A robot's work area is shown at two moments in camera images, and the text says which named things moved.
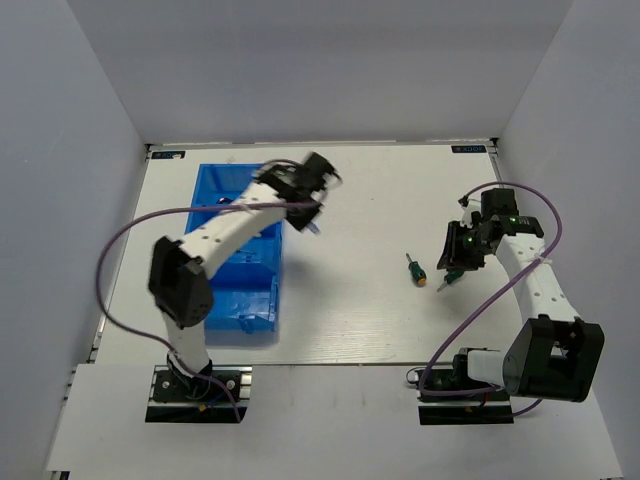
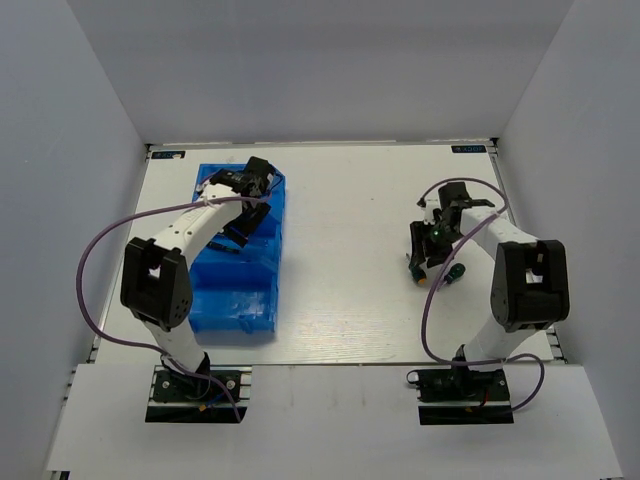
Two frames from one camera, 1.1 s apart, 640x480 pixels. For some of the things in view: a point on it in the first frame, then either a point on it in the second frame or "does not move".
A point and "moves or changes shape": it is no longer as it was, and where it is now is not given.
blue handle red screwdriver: x=314 y=228 moves or changes shape
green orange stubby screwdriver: x=418 y=274 does not move
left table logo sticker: x=169 y=155 does not move
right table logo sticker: x=468 y=149 does not move
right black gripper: x=453 y=257 to x=417 y=233
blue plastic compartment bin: x=245 y=291 does not move
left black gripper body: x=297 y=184 to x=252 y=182
